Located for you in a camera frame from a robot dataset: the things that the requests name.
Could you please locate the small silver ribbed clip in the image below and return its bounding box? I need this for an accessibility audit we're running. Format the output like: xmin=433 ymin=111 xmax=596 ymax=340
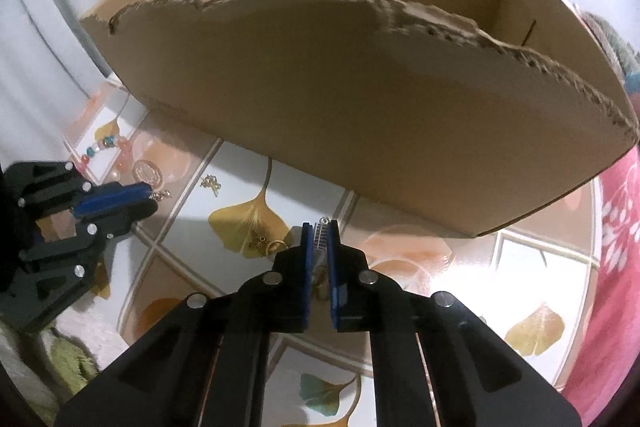
xmin=312 ymin=216 xmax=334 ymax=270

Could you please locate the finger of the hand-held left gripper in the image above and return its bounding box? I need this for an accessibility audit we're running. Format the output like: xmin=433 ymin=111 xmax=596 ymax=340
xmin=10 ymin=199 xmax=160 ymax=333
xmin=12 ymin=161 xmax=152 ymax=220

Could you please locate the colourful bead bracelet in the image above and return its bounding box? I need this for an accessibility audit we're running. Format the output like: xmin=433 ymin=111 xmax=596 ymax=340
xmin=77 ymin=133 xmax=126 ymax=172

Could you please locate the green leaf print blanket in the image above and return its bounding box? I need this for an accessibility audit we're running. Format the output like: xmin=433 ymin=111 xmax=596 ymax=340
xmin=0 ymin=317 xmax=131 ymax=427

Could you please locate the brown cardboard box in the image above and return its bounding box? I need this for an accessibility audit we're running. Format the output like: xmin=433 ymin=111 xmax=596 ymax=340
xmin=79 ymin=0 xmax=640 ymax=238

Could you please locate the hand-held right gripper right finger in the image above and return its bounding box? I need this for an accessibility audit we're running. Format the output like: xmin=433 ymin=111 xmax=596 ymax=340
xmin=326 ymin=219 xmax=583 ymax=427

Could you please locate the grey green cushion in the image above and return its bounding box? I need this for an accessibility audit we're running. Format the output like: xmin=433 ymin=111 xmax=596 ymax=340
xmin=575 ymin=9 xmax=640 ymax=78

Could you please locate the gold hoop charm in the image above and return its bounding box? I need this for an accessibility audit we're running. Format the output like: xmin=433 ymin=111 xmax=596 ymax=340
xmin=244 ymin=229 xmax=291 ymax=258

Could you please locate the round pink pendant gold chain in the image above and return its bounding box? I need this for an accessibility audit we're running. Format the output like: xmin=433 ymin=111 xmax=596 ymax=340
xmin=132 ymin=158 xmax=172 ymax=202

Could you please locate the white curtain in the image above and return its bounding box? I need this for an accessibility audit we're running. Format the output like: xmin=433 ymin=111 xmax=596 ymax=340
xmin=0 ymin=0 xmax=131 ymax=168

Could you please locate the ginkgo leaf print tablecloth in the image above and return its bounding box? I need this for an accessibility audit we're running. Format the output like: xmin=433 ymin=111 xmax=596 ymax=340
xmin=60 ymin=82 xmax=608 ymax=427

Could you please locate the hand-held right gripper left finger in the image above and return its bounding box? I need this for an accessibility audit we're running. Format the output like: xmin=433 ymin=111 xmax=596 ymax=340
xmin=54 ymin=222 xmax=317 ymax=427

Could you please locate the small gold earring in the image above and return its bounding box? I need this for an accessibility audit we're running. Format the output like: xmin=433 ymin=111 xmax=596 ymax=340
xmin=199 ymin=174 xmax=223 ymax=198

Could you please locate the pink floral blanket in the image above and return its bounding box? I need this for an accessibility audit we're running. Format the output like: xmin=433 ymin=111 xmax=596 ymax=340
xmin=565 ymin=152 xmax=640 ymax=418

